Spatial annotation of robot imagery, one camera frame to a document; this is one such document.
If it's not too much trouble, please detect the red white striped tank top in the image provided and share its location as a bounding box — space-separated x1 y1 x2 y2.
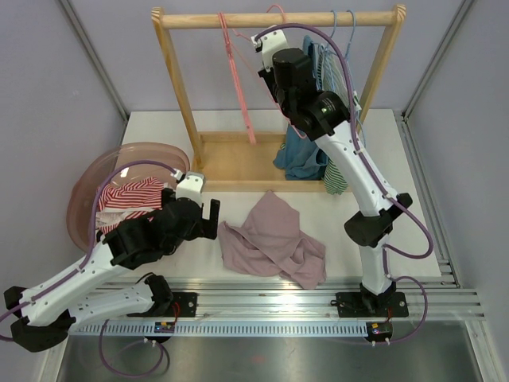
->
95 177 168 234

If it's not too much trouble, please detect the mauve pink tank top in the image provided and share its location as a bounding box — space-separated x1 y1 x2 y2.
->
217 191 327 290

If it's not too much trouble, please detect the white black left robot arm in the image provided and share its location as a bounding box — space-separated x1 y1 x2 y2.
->
1 189 220 353

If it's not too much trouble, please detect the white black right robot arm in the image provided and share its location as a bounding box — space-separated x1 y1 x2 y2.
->
258 48 413 318

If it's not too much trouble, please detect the green white striped tank top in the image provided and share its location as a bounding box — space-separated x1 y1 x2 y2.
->
317 45 349 195

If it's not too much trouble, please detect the blue tank top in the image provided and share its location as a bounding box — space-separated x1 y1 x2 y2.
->
271 47 328 181

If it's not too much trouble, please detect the wooden clothes rack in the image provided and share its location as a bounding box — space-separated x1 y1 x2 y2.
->
151 4 406 192

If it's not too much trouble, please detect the pink translucent plastic basket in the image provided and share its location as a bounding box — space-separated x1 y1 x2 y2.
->
66 142 190 251

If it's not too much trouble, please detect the slotted white cable duct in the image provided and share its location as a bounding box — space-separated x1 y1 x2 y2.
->
74 320 367 337

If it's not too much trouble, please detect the aluminium frame post right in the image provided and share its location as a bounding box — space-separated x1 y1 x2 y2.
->
401 0 476 120

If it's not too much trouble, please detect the aluminium frame post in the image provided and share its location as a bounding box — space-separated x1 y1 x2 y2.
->
56 0 130 125
401 0 476 120

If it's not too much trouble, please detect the aluminium frame post left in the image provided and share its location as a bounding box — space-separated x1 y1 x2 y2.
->
56 0 130 125

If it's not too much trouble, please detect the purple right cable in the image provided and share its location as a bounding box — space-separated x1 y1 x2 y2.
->
254 23 434 343

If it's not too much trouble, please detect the aluminium mounting rail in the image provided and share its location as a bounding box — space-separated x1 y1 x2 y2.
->
71 276 486 322

